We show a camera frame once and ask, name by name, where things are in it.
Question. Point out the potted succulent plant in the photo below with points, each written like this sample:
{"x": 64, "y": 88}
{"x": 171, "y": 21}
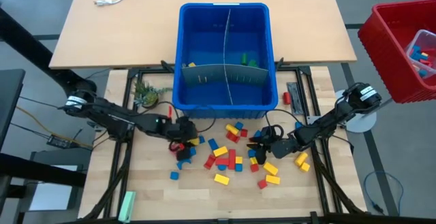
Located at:
{"x": 148, "y": 96}

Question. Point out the blue plastic bin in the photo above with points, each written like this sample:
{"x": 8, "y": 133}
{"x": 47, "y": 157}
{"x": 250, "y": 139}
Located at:
{"x": 204, "y": 30}

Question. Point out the yellow rectangular block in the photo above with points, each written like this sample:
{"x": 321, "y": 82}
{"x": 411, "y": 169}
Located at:
{"x": 232, "y": 129}
{"x": 272, "y": 179}
{"x": 220, "y": 151}
{"x": 270, "y": 168}
{"x": 253, "y": 160}
{"x": 191, "y": 64}
{"x": 221, "y": 179}

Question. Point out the small black electronics box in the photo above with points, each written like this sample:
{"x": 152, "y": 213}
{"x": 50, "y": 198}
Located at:
{"x": 59, "y": 141}

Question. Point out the red plastic crate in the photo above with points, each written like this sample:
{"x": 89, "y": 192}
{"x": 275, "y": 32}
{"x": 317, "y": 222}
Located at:
{"x": 381, "y": 47}

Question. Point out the black diagonal beam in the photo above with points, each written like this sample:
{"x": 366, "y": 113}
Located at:
{"x": 20, "y": 36}

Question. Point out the green rectangular block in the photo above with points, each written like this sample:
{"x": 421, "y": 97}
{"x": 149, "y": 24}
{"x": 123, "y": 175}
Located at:
{"x": 244, "y": 59}

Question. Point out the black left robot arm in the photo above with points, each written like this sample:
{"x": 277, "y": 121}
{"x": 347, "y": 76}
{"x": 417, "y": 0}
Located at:
{"x": 112, "y": 116}

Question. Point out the blue half-round block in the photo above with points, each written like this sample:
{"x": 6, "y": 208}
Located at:
{"x": 221, "y": 167}

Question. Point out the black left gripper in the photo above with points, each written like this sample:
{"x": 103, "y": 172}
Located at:
{"x": 185, "y": 128}

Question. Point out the grey cabinet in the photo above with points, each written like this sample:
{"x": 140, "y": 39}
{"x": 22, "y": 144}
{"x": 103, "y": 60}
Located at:
{"x": 51, "y": 196}

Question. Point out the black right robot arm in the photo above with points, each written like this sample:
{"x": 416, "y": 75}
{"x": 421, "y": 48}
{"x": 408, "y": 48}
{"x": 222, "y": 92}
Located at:
{"x": 327, "y": 122}

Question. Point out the red rectangular block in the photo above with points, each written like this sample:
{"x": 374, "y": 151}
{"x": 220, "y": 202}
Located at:
{"x": 233, "y": 137}
{"x": 222, "y": 161}
{"x": 209, "y": 161}
{"x": 179, "y": 146}
{"x": 244, "y": 132}

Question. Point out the mint green foam block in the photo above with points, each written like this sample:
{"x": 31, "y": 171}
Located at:
{"x": 127, "y": 205}

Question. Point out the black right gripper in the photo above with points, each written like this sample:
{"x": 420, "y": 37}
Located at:
{"x": 279, "y": 145}

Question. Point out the small blue toy block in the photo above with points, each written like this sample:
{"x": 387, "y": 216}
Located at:
{"x": 417, "y": 53}

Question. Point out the black horizontal beam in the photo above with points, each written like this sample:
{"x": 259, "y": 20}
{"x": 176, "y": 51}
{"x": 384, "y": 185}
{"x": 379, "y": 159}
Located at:
{"x": 34, "y": 171}

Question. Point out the dark grey slotted rail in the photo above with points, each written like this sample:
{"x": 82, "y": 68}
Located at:
{"x": 295, "y": 98}

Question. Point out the green cube block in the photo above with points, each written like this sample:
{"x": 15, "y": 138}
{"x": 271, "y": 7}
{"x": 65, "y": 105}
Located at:
{"x": 252, "y": 63}

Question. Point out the blue arch block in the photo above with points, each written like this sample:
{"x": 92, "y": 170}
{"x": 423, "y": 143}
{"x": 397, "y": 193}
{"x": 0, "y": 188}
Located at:
{"x": 184, "y": 163}

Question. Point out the red rounded block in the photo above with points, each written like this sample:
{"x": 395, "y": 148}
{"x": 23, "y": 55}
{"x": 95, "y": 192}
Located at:
{"x": 287, "y": 98}

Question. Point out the white round stand base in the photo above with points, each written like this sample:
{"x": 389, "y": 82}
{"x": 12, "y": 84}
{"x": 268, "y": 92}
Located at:
{"x": 362, "y": 127}

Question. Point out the clear plastic container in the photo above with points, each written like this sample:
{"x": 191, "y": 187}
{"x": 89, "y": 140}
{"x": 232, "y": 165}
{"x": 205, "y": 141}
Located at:
{"x": 427, "y": 40}

